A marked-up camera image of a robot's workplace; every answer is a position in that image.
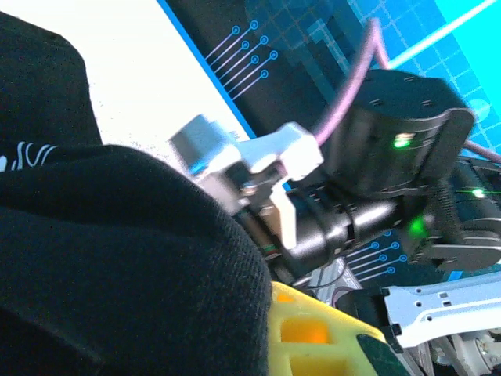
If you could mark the black t-shirt with floral print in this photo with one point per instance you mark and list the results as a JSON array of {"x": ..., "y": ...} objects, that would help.
[{"x": 117, "y": 235}]

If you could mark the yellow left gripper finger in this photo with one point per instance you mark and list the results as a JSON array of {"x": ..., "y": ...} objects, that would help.
[{"x": 336, "y": 360}]

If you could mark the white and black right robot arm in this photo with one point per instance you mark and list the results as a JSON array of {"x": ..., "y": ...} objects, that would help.
[{"x": 450, "y": 309}]

